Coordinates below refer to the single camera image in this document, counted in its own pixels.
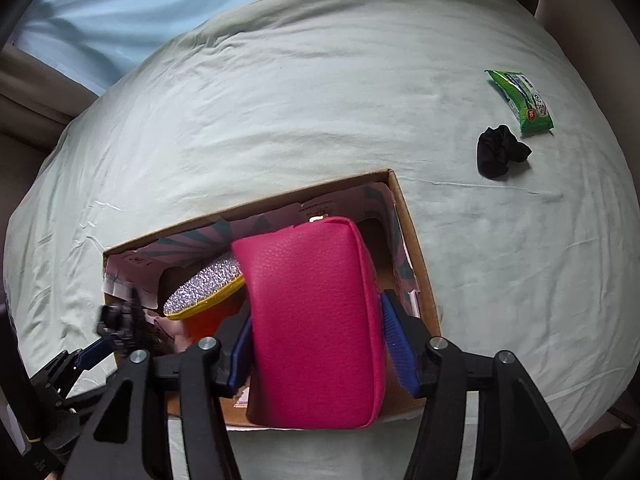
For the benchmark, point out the light blue hanging cloth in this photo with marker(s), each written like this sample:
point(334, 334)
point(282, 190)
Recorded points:
point(150, 15)

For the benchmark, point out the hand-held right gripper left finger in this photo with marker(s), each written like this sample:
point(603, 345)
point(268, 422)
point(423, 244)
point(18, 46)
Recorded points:
point(240, 342)

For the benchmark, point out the pink leather pouch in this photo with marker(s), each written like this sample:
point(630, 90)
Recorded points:
point(310, 320)

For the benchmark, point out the round silver glitter pouch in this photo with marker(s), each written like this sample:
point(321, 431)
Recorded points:
point(205, 285)

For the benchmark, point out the green tissue packet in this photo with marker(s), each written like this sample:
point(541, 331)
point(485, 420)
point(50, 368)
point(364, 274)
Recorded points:
point(522, 97)

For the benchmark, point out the dark patterned scrunchie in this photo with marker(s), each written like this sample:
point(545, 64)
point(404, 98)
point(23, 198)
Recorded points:
point(127, 322)

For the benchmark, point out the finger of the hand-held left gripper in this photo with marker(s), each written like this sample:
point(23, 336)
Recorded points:
point(85, 397)
point(92, 352)

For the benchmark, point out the black scrunchie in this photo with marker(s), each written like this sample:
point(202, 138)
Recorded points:
point(500, 152)

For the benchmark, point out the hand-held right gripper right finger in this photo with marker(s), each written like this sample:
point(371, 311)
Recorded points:
point(400, 347)

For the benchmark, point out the orange fluffy pompom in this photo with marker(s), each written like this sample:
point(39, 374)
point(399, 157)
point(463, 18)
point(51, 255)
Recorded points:
point(210, 319)

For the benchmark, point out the cardboard box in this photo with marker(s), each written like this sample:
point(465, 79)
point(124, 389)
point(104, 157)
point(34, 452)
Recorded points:
point(412, 270)

